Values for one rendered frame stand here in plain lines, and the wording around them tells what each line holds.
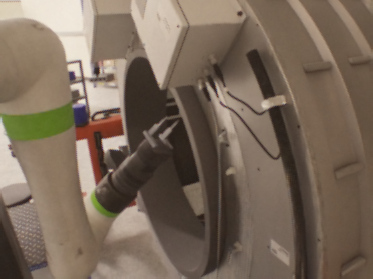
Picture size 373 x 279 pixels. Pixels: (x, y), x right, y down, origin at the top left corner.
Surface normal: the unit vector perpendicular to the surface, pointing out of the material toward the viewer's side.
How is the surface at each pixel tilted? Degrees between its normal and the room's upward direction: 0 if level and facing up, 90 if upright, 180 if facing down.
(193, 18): 43
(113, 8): 55
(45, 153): 96
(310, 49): 49
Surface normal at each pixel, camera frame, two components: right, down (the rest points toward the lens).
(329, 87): 0.34, -0.24
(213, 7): 0.27, -0.46
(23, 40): 0.72, -0.41
